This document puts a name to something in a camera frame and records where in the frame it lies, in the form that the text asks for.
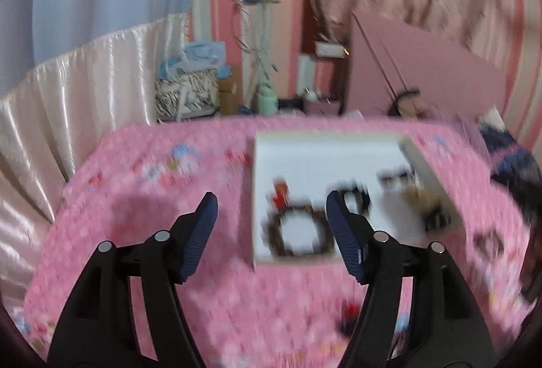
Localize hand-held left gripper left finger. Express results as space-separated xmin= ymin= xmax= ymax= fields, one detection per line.
xmin=46 ymin=192 xmax=218 ymax=368

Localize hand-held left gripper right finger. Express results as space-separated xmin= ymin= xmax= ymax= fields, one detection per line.
xmin=326 ymin=190 xmax=497 ymax=368

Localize dark bead bracelet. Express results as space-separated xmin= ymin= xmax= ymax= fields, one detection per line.
xmin=339 ymin=181 xmax=372 ymax=218

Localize brown wooden bead bracelet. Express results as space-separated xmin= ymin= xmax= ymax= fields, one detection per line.
xmin=265 ymin=207 xmax=334 ymax=259

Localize white shallow box tray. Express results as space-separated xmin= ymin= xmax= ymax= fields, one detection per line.
xmin=253 ymin=131 xmax=464 ymax=269

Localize small red ornament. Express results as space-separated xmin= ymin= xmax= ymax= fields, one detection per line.
xmin=272 ymin=179 xmax=292 ymax=208

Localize red knot charm black bead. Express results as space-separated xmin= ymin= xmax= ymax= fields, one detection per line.
xmin=336 ymin=299 xmax=362 ymax=337

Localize cream shell bracelet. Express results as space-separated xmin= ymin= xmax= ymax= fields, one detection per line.
xmin=400 ymin=185 xmax=446 ymax=220

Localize black hair claw clip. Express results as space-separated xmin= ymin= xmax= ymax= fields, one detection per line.
xmin=424 ymin=208 xmax=452 ymax=233

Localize pink floral bed sheet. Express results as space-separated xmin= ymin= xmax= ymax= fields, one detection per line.
xmin=23 ymin=114 xmax=536 ymax=368

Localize pink storage box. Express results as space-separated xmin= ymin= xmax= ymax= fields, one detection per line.
xmin=305 ymin=98 xmax=342 ymax=117

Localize black white patterned bag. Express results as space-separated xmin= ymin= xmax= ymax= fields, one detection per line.
xmin=154 ymin=69 xmax=221 ymax=123

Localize brown cardboard box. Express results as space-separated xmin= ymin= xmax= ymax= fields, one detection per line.
xmin=217 ymin=78 xmax=238 ymax=115

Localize green bottle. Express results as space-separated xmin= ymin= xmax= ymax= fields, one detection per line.
xmin=256 ymin=82 xmax=279 ymax=115

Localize blue quilt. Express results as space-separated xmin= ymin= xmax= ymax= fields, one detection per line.
xmin=478 ymin=122 xmax=542 ymax=216

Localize white power strip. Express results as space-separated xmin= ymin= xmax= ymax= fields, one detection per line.
xmin=315 ymin=42 xmax=346 ymax=58

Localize pink cardboard panel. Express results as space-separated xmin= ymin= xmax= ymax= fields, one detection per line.
xmin=349 ymin=11 xmax=509 ymax=123

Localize light blue bag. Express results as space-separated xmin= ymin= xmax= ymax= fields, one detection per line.
xmin=159 ymin=40 xmax=232 ymax=81

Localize white pillow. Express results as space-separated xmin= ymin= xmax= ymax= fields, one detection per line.
xmin=478 ymin=105 xmax=507 ymax=132

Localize white satin curtain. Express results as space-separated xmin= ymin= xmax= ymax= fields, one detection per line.
xmin=0 ymin=14 xmax=191 ymax=301

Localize hanging charger cables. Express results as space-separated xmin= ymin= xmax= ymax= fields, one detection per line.
xmin=231 ymin=4 xmax=277 ymax=98

